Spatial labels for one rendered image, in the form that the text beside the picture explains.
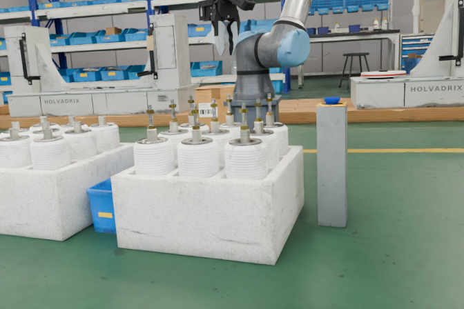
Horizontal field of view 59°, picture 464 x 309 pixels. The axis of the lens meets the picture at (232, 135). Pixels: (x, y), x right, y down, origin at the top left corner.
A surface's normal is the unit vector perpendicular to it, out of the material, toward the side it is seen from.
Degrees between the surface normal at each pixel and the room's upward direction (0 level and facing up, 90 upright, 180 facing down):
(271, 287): 0
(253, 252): 90
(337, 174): 90
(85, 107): 90
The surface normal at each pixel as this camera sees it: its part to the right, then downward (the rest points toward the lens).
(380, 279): -0.05, -0.98
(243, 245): -0.32, 0.18
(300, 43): 0.67, 0.21
